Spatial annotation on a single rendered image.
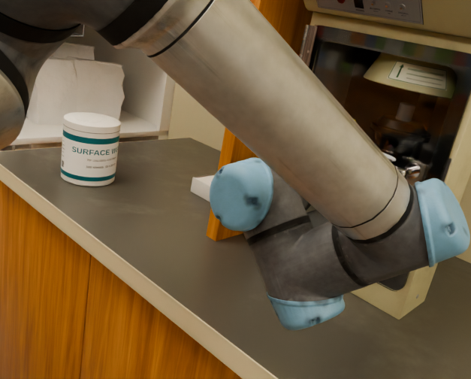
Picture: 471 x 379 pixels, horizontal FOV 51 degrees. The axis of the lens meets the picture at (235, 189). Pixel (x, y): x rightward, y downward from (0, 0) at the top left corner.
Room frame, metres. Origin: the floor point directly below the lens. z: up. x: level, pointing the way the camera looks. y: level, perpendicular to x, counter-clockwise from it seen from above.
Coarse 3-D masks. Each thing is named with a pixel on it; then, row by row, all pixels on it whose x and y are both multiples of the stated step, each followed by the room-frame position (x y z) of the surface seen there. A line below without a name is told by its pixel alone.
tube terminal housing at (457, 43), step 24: (312, 24) 0.95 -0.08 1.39; (336, 24) 0.92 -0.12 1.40; (360, 24) 0.89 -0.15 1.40; (384, 24) 0.86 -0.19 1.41; (456, 48) 0.78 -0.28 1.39; (456, 144) 0.75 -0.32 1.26; (456, 168) 0.76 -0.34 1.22; (456, 192) 0.80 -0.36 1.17; (384, 288) 0.77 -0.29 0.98; (408, 288) 0.75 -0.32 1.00; (408, 312) 0.77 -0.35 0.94
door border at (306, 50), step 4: (312, 28) 0.93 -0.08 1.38; (316, 28) 0.93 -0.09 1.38; (308, 32) 0.94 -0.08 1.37; (312, 32) 0.93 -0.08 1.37; (308, 36) 0.93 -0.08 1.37; (312, 36) 0.93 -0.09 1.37; (304, 40) 0.94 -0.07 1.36; (308, 40) 0.93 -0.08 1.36; (312, 40) 0.93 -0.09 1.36; (304, 44) 0.94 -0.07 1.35; (308, 44) 0.93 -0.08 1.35; (312, 44) 0.93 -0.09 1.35; (300, 48) 0.94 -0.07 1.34; (304, 48) 0.94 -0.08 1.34; (308, 48) 0.93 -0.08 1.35; (300, 52) 0.94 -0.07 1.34; (304, 52) 0.94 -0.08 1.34; (308, 52) 0.93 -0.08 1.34; (304, 56) 0.93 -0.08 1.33; (308, 56) 0.93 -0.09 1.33; (304, 60) 0.93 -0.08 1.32; (308, 60) 0.93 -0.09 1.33; (308, 64) 0.93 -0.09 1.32
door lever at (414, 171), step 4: (408, 164) 0.77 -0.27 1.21; (412, 164) 0.77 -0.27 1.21; (416, 164) 0.77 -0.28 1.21; (400, 168) 0.73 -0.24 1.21; (404, 168) 0.74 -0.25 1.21; (408, 168) 0.75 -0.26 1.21; (412, 168) 0.76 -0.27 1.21; (416, 168) 0.76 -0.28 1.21; (420, 168) 0.76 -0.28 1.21; (400, 172) 0.73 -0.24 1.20; (404, 172) 0.73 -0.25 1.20; (408, 172) 0.74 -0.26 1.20; (412, 172) 0.76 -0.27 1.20; (416, 172) 0.76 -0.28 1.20; (420, 172) 0.76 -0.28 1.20; (404, 176) 0.73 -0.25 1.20; (408, 176) 0.77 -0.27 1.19; (412, 176) 0.76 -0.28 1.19; (416, 176) 0.76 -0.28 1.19
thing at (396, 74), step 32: (320, 32) 0.92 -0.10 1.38; (352, 32) 0.88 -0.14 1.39; (320, 64) 0.91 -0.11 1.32; (352, 64) 0.87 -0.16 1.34; (384, 64) 0.83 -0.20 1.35; (416, 64) 0.80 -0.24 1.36; (448, 64) 0.77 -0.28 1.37; (352, 96) 0.86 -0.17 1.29; (384, 96) 0.82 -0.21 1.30; (416, 96) 0.79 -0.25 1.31; (448, 96) 0.76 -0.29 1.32; (384, 128) 0.81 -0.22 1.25; (416, 128) 0.78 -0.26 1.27; (448, 128) 0.75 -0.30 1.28; (416, 160) 0.77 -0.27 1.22; (320, 224) 0.86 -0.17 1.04
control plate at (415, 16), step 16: (320, 0) 0.89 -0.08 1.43; (336, 0) 0.87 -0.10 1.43; (352, 0) 0.84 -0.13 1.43; (368, 0) 0.82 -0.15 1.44; (384, 0) 0.80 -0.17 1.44; (400, 0) 0.78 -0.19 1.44; (416, 0) 0.76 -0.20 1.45; (384, 16) 0.82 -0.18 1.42; (400, 16) 0.80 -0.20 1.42; (416, 16) 0.78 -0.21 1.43
